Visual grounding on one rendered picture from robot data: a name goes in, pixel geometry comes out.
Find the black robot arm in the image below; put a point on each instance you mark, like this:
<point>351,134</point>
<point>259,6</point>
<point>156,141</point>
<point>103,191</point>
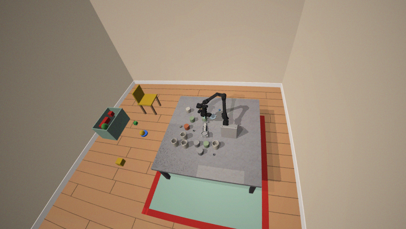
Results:
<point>224,114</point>

